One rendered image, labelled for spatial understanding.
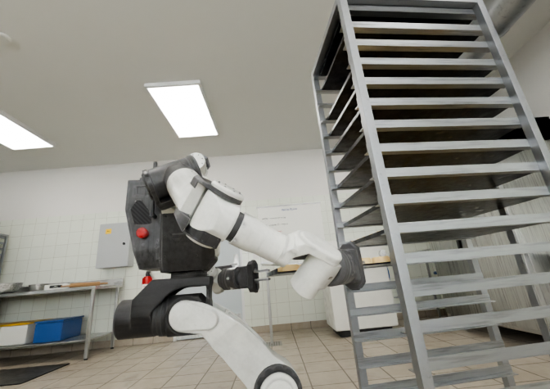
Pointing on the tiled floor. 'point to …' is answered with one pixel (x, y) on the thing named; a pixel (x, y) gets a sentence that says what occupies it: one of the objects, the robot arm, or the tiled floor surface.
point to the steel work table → (88, 312)
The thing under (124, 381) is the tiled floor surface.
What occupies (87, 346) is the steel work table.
